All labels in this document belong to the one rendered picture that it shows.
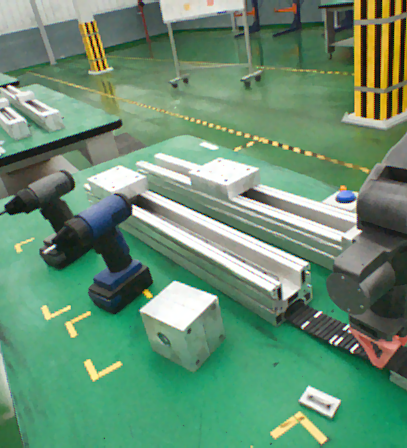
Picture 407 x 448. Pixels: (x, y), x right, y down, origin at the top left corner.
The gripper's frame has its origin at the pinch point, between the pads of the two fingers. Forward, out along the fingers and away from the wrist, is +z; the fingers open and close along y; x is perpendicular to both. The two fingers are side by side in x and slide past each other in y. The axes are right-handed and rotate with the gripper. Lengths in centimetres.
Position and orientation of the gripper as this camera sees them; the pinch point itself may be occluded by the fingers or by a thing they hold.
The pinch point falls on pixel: (387, 351)
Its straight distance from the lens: 71.0
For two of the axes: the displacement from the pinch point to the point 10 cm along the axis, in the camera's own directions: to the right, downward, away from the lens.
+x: 6.1, 2.9, -7.4
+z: 1.8, 8.6, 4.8
